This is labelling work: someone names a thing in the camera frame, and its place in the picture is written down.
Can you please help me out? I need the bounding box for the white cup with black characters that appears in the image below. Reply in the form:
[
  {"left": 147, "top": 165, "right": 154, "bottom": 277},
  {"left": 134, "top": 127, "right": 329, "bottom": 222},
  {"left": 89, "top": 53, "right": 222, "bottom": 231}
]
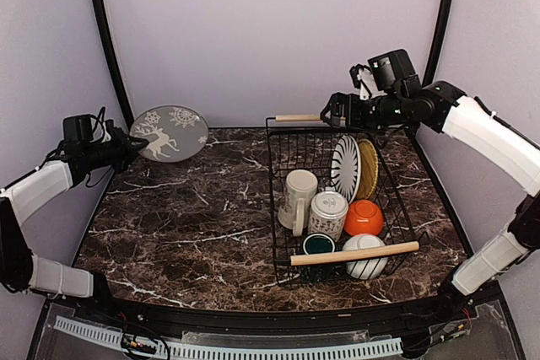
[{"left": 308, "top": 191, "right": 348, "bottom": 242}]

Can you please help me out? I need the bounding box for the grey reindeer snowflake plate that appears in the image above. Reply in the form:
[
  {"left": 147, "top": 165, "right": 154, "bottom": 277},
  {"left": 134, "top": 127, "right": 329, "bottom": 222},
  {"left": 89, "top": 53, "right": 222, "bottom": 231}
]
[{"left": 130, "top": 105, "right": 209, "bottom": 163}]

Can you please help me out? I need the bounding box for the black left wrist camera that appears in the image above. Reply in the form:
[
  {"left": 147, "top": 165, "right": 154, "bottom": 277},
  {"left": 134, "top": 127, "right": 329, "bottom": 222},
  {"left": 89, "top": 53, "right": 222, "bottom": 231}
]
[{"left": 102, "top": 119, "right": 122, "bottom": 142}]

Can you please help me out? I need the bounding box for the black wire dish rack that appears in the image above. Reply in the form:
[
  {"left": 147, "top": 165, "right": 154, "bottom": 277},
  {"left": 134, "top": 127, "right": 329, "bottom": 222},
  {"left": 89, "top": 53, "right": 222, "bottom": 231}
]
[{"left": 266, "top": 116, "right": 424, "bottom": 285}]

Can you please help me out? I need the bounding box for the dark green cup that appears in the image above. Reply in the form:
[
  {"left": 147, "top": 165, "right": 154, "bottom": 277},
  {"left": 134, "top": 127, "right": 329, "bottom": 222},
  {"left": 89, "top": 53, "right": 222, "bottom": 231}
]
[{"left": 300, "top": 233, "right": 336, "bottom": 255}]

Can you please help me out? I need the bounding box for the white bowl with black stripes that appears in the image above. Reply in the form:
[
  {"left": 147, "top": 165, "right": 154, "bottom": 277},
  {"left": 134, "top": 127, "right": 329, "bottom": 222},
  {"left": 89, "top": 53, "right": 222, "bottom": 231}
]
[{"left": 340, "top": 233, "right": 389, "bottom": 280}]

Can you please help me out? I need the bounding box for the yellow woven plate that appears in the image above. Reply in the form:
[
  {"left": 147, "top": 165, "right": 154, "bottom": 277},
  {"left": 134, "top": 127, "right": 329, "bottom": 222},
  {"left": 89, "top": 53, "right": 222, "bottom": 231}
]
[{"left": 356, "top": 139, "right": 378, "bottom": 200}]

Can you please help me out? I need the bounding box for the white plate with black stripes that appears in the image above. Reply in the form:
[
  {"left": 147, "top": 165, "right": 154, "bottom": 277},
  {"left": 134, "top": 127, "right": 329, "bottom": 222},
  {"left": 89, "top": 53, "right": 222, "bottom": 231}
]
[{"left": 330, "top": 135, "right": 361, "bottom": 203}]

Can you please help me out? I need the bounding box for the white mug with grey pattern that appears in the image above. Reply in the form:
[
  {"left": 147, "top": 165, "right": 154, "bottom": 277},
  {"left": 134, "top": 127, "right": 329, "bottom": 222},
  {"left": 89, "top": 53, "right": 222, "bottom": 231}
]
[{"left": 278, "top": 169, "right": 318, "bottom": 237}]

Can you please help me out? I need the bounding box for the orange bowl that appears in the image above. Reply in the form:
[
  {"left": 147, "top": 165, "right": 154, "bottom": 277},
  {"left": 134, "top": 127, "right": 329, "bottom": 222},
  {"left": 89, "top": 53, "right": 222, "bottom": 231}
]
[{"left": 344, "top": 200, "right": 384, "bottom": 236}]

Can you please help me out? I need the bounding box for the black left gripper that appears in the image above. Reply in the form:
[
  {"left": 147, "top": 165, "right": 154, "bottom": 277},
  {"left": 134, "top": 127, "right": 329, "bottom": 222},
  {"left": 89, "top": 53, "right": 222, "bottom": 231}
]
[{"left": 84, "top": 126, "right": 149, "bottom": 173}]

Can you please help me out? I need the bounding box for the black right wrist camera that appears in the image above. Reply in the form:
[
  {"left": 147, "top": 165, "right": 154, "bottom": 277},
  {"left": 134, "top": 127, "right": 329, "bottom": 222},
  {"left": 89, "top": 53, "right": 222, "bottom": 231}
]
[{"left": 349, "top": 64, "right": 376, "bottom": 100}]

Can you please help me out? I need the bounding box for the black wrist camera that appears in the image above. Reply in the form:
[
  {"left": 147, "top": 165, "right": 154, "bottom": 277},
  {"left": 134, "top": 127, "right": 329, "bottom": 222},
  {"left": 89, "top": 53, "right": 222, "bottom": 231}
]
[
  {"left": 349, "top": 64, "right": 376, "bottom": 100},
  {"left": 102, "top": 119, "right": 122, "bottom": 142}
]

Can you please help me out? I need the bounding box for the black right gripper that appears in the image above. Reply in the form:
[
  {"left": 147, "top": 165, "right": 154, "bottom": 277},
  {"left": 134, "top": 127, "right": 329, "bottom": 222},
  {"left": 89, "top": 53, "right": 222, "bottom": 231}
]
[{"left": 321, "top": 91, "right": 408, "bottom": 134}]

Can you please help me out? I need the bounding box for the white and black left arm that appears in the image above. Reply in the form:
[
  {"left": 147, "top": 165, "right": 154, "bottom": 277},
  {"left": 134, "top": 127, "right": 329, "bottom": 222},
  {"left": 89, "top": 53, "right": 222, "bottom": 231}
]
[{"left": 1, "top": 111, "right": 149, "bottom": 323}]

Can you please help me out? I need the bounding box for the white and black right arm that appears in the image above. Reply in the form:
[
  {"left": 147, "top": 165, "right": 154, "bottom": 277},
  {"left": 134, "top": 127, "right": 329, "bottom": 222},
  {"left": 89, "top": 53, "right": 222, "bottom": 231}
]
[{"left": 320, "top": 49, "right": 539, "bottom": 321}]

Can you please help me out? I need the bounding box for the white slotted cable duct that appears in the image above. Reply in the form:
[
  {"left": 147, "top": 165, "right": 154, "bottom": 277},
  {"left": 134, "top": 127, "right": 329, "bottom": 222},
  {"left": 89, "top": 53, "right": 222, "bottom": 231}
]
[{"left": 53, "top": 315, "right": 403, "bottom": 360}]

